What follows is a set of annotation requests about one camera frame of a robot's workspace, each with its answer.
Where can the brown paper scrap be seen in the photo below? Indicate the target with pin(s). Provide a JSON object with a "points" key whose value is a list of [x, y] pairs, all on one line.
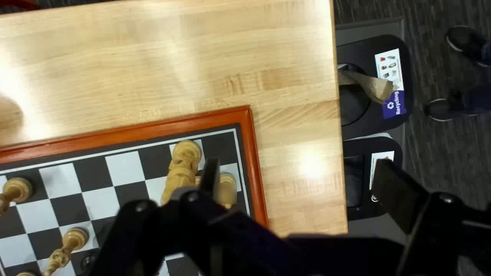
{"points": [[370, 85]]}

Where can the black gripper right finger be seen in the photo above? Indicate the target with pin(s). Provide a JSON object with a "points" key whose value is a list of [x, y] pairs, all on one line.
{"points": [[399, 197]]}

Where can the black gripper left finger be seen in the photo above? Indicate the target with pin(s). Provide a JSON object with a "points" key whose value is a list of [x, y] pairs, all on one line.
{"points": [[210, 182]]}

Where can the chess board orange wooden frame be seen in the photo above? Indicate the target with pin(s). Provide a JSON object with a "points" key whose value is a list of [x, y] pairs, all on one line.
{"points": [[128, 169]]}

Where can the black bin white blue label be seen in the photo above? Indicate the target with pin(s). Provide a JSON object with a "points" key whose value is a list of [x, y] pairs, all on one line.
{"points": [[358, 109]]}

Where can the black shoe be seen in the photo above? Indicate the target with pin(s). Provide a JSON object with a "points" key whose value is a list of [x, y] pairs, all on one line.
{"points": [[450, 105], [462, 40]]}

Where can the tall light wooden chess piece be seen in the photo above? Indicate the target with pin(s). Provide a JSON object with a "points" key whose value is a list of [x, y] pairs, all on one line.
{"points": [[180, 166]]}

